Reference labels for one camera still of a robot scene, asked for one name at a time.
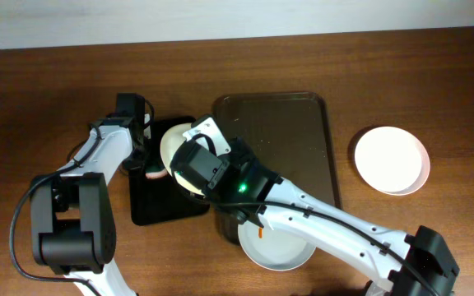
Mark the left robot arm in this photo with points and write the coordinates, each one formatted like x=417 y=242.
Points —
x=72 y=222

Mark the brown serving tray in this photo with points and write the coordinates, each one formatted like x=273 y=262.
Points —
x=289 y=133

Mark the white plate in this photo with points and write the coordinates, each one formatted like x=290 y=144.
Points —
x=276 y=251
x=169 y=144
x=392 y=160

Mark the white plate top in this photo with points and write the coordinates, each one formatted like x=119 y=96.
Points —
x=169 y=144

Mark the white plate bottom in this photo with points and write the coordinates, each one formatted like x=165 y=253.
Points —
x=276 y=251

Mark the green and pink sponge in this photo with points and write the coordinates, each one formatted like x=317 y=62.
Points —
x=155 y=171

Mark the black small tray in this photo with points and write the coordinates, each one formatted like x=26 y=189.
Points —
x=155 y=201

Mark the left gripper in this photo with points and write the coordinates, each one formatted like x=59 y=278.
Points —
x=139 y=154

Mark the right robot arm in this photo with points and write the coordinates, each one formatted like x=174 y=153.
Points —
x=395 y=262

